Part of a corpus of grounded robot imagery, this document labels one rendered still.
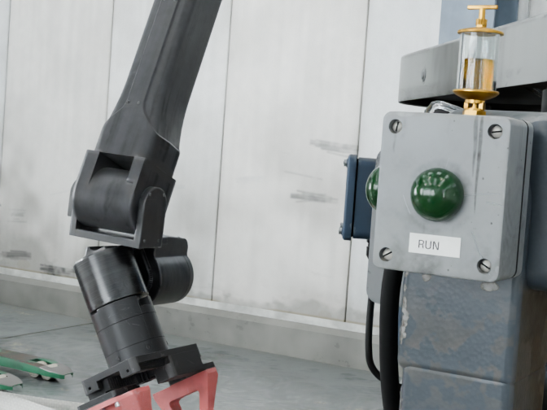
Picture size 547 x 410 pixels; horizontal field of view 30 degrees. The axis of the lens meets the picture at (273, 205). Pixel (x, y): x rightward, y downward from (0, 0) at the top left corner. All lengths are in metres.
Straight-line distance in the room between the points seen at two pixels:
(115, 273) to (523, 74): 0.40
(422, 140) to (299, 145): 5.97
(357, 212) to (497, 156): 0.53
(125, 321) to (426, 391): 0.36
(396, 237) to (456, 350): 0.08
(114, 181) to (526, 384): 0.44
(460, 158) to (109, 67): 6.93
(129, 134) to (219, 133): 5.93
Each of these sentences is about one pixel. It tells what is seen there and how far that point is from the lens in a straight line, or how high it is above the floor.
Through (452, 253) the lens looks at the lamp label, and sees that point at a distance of 0.57.
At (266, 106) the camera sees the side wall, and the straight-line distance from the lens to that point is 6.68.
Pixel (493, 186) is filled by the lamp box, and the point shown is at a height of 1.29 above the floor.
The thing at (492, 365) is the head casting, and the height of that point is 1.19.
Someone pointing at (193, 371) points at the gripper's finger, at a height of 1.10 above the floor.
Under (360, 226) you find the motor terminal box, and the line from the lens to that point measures 1.08.
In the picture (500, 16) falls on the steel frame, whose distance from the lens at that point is 6.06.
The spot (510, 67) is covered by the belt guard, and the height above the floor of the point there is 1.38.
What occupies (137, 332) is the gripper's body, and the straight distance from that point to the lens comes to 0.92.
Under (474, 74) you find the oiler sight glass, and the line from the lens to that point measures 0.65.
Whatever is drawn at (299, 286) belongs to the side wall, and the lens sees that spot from 6.57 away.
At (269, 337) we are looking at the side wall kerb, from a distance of 6.67.
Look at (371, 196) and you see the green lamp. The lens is 0.60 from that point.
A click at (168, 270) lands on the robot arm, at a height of 1.18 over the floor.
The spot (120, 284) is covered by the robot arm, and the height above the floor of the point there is 1.17.
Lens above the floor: 1.30
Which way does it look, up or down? 3 degrees down
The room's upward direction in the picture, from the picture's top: 4 degrees clockwise
